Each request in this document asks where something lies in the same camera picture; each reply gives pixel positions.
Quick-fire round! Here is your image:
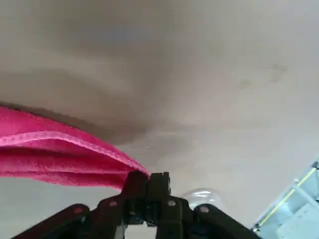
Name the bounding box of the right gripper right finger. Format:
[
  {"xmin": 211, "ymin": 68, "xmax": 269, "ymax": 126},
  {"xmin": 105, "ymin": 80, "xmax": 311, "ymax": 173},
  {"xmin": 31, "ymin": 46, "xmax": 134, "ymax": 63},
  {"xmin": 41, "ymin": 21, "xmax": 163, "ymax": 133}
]
[{"xmin": 146, "ymin": 171, "xmax": 261, "ymax": 239}]

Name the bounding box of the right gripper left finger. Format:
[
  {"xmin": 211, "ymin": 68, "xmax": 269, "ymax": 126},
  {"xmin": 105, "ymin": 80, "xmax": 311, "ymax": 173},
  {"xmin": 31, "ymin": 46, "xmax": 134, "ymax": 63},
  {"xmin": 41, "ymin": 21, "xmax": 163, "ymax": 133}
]
[{"xmin": 14, "ymin": 171, "xmax": 150, "ymax": 239}]

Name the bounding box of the pink rag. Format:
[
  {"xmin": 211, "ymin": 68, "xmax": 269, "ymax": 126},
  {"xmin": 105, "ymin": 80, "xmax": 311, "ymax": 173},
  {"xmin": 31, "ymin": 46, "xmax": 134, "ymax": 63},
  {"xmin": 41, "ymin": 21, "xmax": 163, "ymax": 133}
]
[{"xmin": 0, "ymin": 106, "xmax": 152, "ymax": 193}]

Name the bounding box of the clear glass beaker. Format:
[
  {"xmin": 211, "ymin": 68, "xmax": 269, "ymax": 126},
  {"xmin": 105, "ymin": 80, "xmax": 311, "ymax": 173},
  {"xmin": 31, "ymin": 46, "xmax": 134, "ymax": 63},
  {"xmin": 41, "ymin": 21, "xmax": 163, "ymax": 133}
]
[{"xmin": 181, "ymin": 188, "xmax": 223, "ymax": 208}]

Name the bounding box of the clear acrylic stand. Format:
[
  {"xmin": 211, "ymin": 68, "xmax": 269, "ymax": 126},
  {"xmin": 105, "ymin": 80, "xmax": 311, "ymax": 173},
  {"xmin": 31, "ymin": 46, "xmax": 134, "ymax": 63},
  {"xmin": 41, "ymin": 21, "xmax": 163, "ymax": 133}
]
[{"xmin": 251, "ymin": 154, "xmax": 319, "ymax": 239}]

